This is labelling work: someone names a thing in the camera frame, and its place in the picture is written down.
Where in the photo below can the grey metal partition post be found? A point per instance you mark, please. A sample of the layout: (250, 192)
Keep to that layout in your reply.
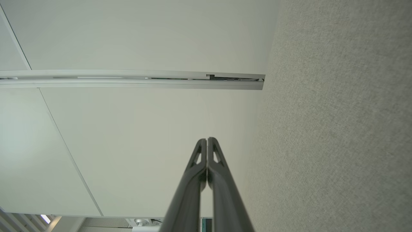
(128, 84)

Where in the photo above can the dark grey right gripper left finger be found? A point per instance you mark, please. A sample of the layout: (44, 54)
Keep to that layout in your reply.
(186, 199)

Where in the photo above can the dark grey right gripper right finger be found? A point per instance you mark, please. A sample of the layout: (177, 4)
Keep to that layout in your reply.
(227, 203)

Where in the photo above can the silver ceiling spot lamp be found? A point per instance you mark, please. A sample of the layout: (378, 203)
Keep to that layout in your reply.
(141, 223)

